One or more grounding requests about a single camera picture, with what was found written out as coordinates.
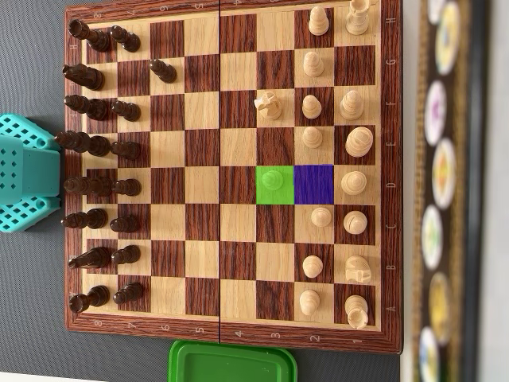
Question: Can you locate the white wooden pawn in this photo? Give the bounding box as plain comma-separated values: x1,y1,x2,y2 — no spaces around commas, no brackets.
302,126,324,150
308,5,330,37
310,206,332,228
299,289,321,316
301,94,322,119
302,255,324,279
303,51,325,79
262,170,284,193

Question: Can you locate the wooden chessboard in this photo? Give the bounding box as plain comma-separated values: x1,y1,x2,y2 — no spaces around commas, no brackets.
64,0,403,357

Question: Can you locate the white wooden knight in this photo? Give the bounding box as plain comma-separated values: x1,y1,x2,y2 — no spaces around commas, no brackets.
344,255,373,285
254,90,282,120

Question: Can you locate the white wooden queen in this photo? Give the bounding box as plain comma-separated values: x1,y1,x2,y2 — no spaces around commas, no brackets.
340,170,367,196

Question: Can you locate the white wooden bishop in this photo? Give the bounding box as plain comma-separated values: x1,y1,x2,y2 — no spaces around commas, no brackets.
340,90,363,122
343,210,368,236

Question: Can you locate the white wooden king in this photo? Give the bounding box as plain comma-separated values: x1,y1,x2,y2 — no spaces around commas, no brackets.
344,126,374,158

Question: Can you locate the dark brown wooden pawn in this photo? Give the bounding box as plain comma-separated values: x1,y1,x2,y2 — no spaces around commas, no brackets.
110,141,142,161
150,58,178,84
111,244,142,267
110,25,142,53
111,99,142,123
114,282,145,306
110,215,141,234
112,178,142,197

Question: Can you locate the white wooden rook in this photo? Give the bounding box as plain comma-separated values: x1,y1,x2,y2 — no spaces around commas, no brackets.
344,0,371,37
344,294,370,330

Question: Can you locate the dark brown wooden queen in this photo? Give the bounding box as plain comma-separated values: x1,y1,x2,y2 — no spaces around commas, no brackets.
63,177,114,198

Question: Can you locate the dark brown wooden bishop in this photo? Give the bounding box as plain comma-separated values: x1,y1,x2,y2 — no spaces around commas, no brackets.
60,209,109,231
64,94,109,121

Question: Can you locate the dark brown wooden king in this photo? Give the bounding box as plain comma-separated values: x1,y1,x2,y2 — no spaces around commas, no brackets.
54,131,111,157

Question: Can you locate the green plastic lid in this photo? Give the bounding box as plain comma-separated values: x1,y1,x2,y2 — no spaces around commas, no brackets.
168,339,298,382

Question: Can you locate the dark brown wooden knight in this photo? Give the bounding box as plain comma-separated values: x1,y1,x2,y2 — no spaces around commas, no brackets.
62,63,107,92
68,246,112,270

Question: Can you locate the black board with round pictures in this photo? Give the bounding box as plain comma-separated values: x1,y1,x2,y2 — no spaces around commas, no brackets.
413,0,488,382

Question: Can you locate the dark brown wooden rook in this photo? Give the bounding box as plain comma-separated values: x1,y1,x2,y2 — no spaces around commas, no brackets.
68,285,111,314
68,18,112,53

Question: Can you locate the dark grey table mat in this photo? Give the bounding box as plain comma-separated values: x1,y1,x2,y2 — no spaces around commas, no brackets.
0,0,403,377

